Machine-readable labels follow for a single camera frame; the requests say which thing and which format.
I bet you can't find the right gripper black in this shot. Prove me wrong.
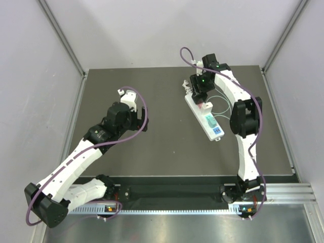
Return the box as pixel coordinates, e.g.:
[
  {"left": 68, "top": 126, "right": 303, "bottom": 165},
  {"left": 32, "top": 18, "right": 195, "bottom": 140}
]
[{"left": 189, "top": 72, "right": 214, "bottom": 98}]

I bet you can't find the black cube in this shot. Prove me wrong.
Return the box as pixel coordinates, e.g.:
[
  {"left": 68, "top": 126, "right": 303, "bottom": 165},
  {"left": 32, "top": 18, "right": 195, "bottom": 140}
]
[{"left": 192, "top": 91, "right": 208, "bottom": 105}]

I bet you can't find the teal charger plug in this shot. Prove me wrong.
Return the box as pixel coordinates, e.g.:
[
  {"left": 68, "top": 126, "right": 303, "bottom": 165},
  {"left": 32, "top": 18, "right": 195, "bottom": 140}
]
[{"left": 207, "top": 116, "right": 217, "bottom": 129}]

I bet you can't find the white charger adapter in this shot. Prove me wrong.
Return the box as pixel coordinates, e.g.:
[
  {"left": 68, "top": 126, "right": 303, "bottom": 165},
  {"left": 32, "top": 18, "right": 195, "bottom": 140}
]
[{"left": 200, "top": 102, "right": 213, "bottom": 115}]

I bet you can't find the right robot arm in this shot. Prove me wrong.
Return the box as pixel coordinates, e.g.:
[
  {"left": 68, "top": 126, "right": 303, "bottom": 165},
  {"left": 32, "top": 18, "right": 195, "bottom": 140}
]
[{"left": 185, "top": 54, "right": 262, "bottom": 201}]

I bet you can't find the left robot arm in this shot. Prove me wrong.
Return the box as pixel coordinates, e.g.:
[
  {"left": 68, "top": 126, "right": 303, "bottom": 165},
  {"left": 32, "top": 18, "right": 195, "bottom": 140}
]
[{"left": 24, "top": 102, "right": 148, "bottom": 228}]

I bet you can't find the white power strip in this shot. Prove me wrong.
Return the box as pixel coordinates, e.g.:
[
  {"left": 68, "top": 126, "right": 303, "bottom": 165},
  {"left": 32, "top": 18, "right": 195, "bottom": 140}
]
[{"left": 185, "top": 94, "right": 225, "bottom": 141}]

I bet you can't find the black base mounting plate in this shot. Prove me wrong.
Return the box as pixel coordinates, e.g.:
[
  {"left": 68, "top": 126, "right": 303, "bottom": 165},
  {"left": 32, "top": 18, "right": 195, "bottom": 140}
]
[{"left": 108, "top": 176, "right": 266, "bottom": 210}]

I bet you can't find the white power strip cord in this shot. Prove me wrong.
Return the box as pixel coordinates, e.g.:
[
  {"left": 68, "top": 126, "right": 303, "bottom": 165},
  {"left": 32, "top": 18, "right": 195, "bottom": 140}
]
[{"left": 181, "top": 79, "right": 193, "bottom": 94}]

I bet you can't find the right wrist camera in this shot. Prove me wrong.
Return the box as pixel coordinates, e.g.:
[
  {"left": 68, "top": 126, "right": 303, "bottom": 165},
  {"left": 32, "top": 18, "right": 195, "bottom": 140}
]
[{"left": 191, "top": 60, "right": 204, "bottom": 76}]

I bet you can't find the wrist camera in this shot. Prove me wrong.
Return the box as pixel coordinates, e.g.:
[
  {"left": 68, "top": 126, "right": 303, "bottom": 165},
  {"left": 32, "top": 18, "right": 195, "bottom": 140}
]
[
  {"left": 191, "top": 60, "right": 204, "bottom": 76},
  {"left": 117, "top": 89, "right": 137, "bottom": 112}
]

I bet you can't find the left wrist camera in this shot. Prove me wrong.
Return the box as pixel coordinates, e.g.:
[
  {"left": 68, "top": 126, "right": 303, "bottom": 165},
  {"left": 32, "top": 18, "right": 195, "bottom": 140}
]
[{"left": 117, "top": 89, "right": 137, "bottom": 112}]

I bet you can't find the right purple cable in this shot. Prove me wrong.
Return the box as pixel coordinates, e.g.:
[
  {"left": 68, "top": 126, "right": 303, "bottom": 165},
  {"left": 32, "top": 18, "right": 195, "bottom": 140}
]
[{"left": 179, "top": 47, "right": 266, "bottom": 218}]

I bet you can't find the purple cable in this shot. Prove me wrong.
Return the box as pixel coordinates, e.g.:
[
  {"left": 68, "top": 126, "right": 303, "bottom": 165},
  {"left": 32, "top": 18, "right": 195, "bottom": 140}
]
[
  {"left": 179, "top": 47, "right": 266, "bottom": 218},
  {"left": 25, "top": 86, "right": 149, "bottom": 226}
]

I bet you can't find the slotted cable duct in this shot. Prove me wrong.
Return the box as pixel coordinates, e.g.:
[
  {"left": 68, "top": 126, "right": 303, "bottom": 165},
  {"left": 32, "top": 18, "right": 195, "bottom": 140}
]
[{"left": 69, "top": 203, "right": 253, "bottom": 216}]

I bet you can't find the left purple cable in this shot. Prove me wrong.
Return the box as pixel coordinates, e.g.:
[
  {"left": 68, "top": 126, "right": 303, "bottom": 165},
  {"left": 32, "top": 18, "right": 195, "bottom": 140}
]
[{"left": 25, "top": 86, "right": 149, "bottom": 226}]

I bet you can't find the right aluminium frame post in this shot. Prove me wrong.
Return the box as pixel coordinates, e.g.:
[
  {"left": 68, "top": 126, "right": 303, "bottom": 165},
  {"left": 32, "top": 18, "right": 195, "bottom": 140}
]
[{"left": 261, "top": 0, "right": 310, "bottom": 75}]

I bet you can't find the aluminium frame post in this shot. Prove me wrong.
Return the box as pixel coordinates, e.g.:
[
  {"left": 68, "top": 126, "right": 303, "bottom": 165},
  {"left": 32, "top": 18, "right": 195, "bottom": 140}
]
[
  {"left": 261, "top": 0, "right": 310, "bottom": 75},
  {"left": 36, "top": 0, "right": 86, "bottom": 77}
]

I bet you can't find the aluminium front rail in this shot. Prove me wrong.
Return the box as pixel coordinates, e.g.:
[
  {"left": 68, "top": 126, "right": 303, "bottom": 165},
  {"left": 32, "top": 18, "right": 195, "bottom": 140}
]
[{"left": 263, "top": 183, "right": 317, "bottom": 206}]

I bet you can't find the left aluminium frame post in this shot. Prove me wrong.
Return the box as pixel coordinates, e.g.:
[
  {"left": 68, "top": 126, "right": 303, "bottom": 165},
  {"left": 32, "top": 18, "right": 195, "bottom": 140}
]
[{"left": 36, "top": 0, "right": 86, "bottom": 77}]

